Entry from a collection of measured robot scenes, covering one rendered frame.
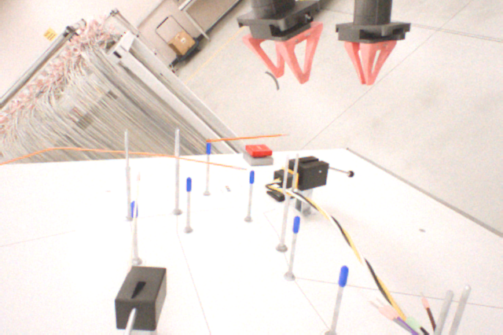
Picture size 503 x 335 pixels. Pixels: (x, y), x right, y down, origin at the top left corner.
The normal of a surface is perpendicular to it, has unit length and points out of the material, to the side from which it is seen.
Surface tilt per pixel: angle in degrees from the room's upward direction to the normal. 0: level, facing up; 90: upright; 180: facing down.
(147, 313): 77
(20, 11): 90
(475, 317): 47
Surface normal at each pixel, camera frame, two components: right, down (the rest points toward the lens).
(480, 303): 0.07, -0.95
